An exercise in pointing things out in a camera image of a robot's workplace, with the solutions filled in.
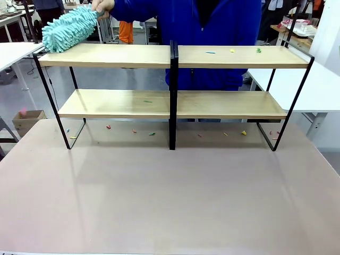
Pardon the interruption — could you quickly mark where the person's right hand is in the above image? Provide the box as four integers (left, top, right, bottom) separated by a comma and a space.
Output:
91, 0, 115, 19

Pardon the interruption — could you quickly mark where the teal microfiber duster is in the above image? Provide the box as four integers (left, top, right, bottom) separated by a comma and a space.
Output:
41, 5, 107, 54

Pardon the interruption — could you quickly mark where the person's right forearm blue sleeve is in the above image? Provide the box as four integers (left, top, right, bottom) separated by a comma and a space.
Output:
110, 0, 165, 23

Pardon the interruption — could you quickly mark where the bystander in orange trousers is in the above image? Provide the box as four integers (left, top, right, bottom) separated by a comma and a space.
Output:
118, 20, 134, 45

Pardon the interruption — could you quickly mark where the bystander in dark clothes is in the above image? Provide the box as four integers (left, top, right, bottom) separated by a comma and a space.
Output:
33, 0, 66, 27

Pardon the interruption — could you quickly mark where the black stand pole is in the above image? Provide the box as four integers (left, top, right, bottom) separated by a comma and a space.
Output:
23, 0, 39, 45
286, 0, 301, 43

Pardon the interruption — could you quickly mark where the white background table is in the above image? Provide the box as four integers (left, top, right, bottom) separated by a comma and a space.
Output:
0, 9, 37, 43

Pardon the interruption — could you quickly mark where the person in blue jacket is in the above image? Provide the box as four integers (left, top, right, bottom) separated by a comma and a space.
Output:
156, 0, 263, 123

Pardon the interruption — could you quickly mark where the cardboard box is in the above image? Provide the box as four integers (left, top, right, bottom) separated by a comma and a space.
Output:
12, 109, 47, 138

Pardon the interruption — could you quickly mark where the wooden background table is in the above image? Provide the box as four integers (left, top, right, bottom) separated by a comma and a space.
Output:
270, 15, 318, 50

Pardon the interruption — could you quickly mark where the wood shelf unit black frame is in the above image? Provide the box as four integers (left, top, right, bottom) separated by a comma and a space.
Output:
172, 39, 316, 152
32, 39, 176, 151

